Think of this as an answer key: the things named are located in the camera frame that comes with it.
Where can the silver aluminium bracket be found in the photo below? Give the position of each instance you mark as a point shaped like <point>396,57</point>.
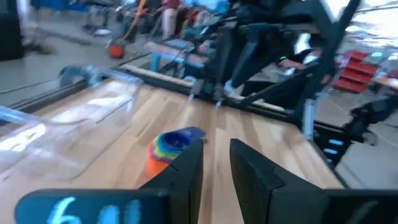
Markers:
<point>309,118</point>

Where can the red storage shelf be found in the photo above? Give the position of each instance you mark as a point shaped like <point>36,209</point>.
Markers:
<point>354,71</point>

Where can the red box with black frame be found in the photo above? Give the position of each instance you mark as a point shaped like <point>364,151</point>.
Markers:
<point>116,51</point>

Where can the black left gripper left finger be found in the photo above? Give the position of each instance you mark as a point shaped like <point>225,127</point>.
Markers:
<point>183,186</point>

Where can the teal measuring cup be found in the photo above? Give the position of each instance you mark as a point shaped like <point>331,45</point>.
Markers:
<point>161,146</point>

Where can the purple measuring cup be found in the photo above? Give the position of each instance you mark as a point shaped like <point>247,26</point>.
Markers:
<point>175,141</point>

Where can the black speaker cabinet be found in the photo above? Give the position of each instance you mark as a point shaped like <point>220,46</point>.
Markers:
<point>11,31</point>

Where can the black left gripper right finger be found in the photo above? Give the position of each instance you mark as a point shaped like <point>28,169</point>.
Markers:
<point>258,189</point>

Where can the blue-legged wooden bench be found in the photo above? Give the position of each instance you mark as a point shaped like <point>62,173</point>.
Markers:
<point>174,51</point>

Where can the clear plastic basket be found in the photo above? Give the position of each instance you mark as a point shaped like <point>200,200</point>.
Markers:
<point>77,140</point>

